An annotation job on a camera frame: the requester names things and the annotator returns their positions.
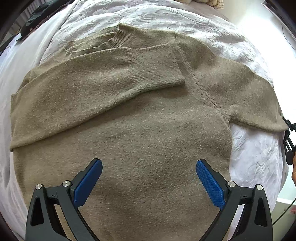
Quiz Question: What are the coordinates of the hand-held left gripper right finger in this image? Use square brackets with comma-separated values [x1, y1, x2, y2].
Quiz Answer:
[196, 159, 273, 241]

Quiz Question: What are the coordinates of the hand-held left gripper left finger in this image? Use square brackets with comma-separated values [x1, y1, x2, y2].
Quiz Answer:
[25, 158, 103, 241]

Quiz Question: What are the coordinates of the thin black cable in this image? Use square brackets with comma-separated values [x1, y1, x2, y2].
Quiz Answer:
[281, 23, 296, 50]
[272, 204, 296, 226]

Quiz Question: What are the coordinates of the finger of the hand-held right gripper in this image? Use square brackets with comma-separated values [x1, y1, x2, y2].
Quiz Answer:
[282, 117, 296, 165]

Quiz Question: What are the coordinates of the dark green clothing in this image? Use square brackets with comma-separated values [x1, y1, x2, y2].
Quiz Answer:
[16, 0, 56, 42]

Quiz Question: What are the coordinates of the lavender bed blanket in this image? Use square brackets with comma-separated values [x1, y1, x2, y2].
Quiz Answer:
[0, 0, 292, 241]

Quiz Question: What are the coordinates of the olive brown knit sweater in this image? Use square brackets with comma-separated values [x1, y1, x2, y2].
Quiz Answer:
[9, 23, 289, 241]

